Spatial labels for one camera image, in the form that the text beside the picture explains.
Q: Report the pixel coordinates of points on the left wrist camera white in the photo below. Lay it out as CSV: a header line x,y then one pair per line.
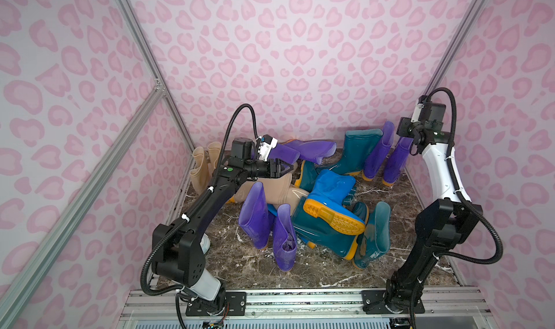
x,y
265,145

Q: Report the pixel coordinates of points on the left back aluminium post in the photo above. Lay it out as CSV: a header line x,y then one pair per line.
x,y
131,20

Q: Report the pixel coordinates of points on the blue rain boot yellow sole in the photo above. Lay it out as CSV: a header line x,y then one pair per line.
x,y
326,202

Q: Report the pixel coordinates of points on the teal rain boot upright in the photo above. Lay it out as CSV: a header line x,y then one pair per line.
x,y
358,144

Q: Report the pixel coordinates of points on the beige rain boot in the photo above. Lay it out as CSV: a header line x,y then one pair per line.
x,y
199,175
277,191
214,150

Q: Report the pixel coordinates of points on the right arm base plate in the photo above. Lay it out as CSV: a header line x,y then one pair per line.
x,y
381,302

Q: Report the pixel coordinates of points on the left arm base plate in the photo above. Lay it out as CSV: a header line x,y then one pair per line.
x,y
230,303

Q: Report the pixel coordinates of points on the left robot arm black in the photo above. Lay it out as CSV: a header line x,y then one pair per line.
x,y
177,261

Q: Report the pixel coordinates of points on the left aluminium frame strut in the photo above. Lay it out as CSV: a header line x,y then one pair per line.
x,y
29,279

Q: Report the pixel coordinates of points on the large purple boot lying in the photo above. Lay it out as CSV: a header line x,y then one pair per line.
x,y
313,151
286,154

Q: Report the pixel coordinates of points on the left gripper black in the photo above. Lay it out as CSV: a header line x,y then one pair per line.
x,y
274,168

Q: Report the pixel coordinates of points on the large teal boot yellow sole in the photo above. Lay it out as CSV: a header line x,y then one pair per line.
x,y
336,232

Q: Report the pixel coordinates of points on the teal boot behind blue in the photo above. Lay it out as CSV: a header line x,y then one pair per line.
x,y
308,176

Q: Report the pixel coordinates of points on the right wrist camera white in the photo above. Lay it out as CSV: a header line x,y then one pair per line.
x,y
416,116

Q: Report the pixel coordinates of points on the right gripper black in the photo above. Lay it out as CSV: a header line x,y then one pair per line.
x,y
405,127

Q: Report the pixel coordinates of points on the purple rain boot front right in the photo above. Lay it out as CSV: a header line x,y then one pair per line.
x,y
284,239

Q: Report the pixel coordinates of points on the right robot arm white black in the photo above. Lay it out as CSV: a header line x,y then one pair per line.
x,y
441,226

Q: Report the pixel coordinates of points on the large purple boot lying front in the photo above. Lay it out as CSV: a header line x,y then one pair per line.
x,y
286,154

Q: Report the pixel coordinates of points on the small white alarm clock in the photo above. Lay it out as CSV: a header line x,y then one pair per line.
x,y
205,244

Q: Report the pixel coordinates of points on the teal rain boot front right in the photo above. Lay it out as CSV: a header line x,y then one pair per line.
x,y
375,241

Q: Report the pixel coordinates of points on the large purple boot lying back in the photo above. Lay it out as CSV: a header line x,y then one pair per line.
x,y
313,151

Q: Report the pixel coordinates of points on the purple rain boot small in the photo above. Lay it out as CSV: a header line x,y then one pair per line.
x,y
379,153
397,161

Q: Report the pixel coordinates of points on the purple rain boot front left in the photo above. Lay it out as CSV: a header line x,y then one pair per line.
x,y
254,218

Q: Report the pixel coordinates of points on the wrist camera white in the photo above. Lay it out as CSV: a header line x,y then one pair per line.
x,y
265,145
416,116

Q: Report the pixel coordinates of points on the aluminium front rail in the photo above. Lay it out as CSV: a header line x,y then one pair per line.
x,y
440,307

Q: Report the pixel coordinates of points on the right aluminium frame post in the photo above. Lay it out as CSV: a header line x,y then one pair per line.
x,y
466,25

